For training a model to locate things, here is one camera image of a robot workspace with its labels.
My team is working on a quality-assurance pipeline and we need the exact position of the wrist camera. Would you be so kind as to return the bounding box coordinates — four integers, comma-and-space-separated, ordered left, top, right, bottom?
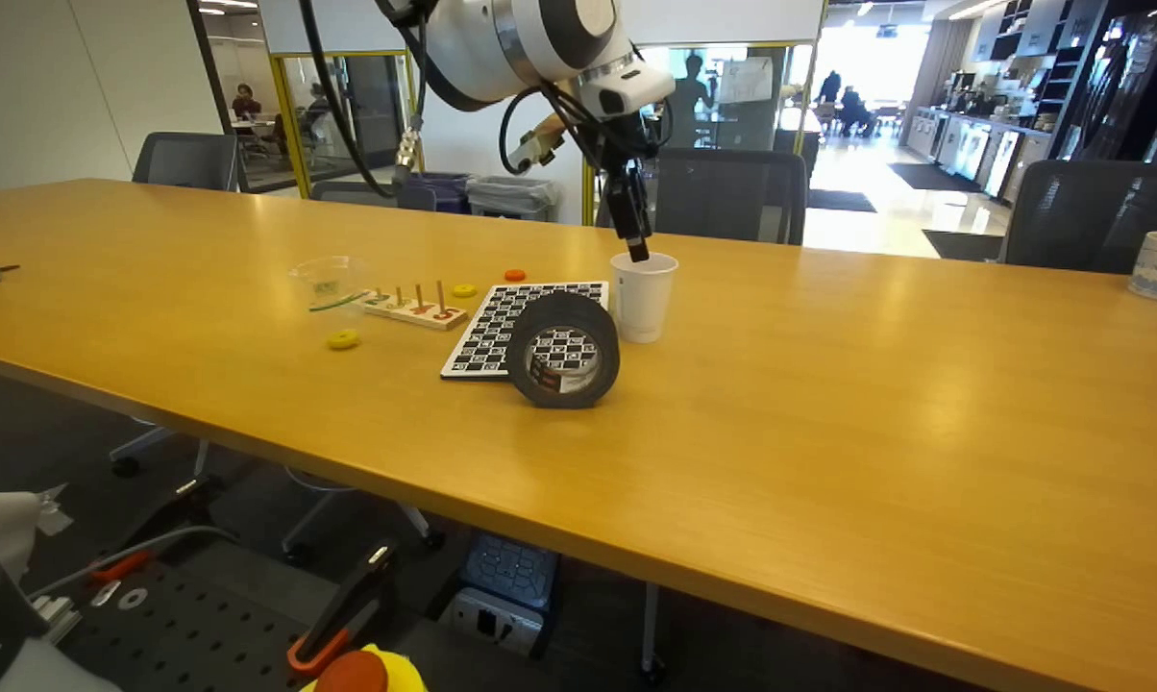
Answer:
509, 115, 568, 176

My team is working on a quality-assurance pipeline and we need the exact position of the grey cable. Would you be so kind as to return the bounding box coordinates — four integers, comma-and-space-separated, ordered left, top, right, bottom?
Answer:
21, 523, 240, 603

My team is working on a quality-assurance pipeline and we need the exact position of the grey bin with liner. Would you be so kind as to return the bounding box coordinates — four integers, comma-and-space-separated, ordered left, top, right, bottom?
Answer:
465, 174, 560, 224

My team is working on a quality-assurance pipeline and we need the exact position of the black clamp orange handle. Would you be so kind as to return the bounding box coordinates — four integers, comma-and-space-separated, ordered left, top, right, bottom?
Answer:
284, 542, 399, 680

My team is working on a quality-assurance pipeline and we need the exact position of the floor power box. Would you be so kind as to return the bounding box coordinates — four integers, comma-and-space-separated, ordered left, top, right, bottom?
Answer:
438, 528, 562, 660

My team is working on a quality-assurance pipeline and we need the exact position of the white cloth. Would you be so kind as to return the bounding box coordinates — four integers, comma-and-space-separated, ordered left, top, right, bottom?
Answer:
0, 479, 77, 580

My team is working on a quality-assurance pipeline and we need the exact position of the dark floor mat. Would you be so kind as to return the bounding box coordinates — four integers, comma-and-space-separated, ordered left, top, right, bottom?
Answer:
806, 187, 878, 214
922, 228, 1009, 263
887, 161, 966, 193

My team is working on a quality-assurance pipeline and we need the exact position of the white paper cup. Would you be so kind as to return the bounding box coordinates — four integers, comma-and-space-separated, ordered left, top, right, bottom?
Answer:
609, 252, 679, 345

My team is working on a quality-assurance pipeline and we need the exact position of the group of people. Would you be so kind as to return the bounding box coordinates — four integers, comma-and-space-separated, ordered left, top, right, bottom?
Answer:
813, 68, 879, 137

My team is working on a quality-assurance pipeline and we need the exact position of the small orange clamp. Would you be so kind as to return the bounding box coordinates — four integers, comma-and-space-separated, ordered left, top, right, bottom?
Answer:
86, 549, 154, 586

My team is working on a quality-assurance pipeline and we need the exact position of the black white checker board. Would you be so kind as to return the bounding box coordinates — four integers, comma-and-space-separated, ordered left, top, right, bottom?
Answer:
440, 280, 611, 382

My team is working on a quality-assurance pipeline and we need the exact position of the kitchen counter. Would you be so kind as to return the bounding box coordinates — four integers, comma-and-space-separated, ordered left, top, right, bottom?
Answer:
903, 104, 1055, 201

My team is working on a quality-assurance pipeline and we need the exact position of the white paper sheet on glass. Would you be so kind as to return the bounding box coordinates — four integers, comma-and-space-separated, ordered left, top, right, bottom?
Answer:
717, 57, 776, 106

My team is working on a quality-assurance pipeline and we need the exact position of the yellow rubber duck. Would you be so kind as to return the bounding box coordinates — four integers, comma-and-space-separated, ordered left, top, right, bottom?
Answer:
298, 643, 431, 692

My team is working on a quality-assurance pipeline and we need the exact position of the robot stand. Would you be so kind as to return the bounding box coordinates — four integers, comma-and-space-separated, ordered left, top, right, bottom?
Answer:
0, 536, 464, 692

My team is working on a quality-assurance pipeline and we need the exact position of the black tape roll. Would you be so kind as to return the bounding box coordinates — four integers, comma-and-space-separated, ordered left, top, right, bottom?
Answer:
505, 290, 623, 411

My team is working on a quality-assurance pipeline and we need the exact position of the colorless plastic cup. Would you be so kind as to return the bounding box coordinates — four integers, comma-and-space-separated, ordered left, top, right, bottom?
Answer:
289, 255, 374, 329

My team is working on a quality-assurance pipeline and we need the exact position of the grey office chair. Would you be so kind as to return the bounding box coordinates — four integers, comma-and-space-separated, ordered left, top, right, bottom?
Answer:
999, 158, 1157, 277
281, 180, 447, 566
108, 131, 245, 480
595, 146, 809, 247

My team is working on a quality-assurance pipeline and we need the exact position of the blue bin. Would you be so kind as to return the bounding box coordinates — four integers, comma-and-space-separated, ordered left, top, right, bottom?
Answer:
398, 170, 475, 215

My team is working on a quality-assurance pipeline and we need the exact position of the wooden peg counting board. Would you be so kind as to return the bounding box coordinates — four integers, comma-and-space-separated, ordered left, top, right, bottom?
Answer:
361, 280, 470, 333

